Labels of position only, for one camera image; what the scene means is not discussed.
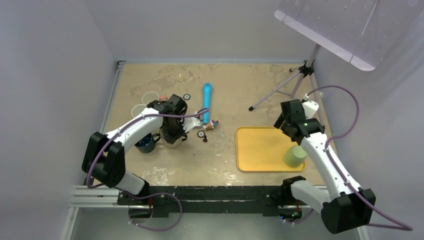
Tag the yellow plastic tray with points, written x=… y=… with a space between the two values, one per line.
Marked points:
x=262 y=148

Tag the pink ceramic mug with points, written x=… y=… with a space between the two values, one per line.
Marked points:
x=151 y=96

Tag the light green ceramic mug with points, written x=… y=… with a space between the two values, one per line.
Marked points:
x=294 y=156

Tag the translucent perforated panel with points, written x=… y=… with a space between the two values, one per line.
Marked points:
x=361 y=32

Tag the dark blue ceramic mug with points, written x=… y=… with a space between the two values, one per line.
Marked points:
x=148 y=143

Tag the blue toy microphone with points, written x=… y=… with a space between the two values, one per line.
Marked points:
x=207 y=93

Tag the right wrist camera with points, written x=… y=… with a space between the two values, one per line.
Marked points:
x=310 y=107

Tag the cream white ceramic mug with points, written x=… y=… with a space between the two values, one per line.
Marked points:
x=172 y=140

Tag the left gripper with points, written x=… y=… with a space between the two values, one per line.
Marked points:
x=170 y=138

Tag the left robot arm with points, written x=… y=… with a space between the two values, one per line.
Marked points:
x=104 y=158

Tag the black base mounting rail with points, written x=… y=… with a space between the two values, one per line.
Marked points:
x=266 y=200

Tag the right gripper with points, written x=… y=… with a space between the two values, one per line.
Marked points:
x=279 y=122

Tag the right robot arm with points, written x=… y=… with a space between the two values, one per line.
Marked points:
x=345 y=205

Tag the grey teal ceramic mug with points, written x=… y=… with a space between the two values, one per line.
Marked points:
x=137 y=110

